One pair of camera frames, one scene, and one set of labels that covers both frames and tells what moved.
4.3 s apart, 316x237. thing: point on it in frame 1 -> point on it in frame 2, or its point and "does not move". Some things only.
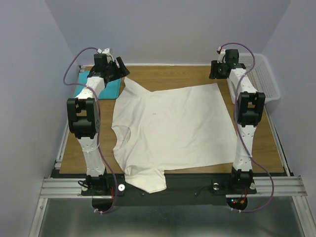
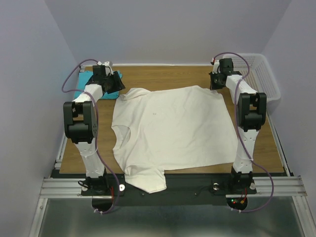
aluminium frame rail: (57, 187) does not move
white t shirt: (173, 129) does not move
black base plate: (178, 190) does not move
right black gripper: (213, 73) -> (213, 86)
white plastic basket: (259, 75) does not move
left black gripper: (121, 72) -> (119, 85)
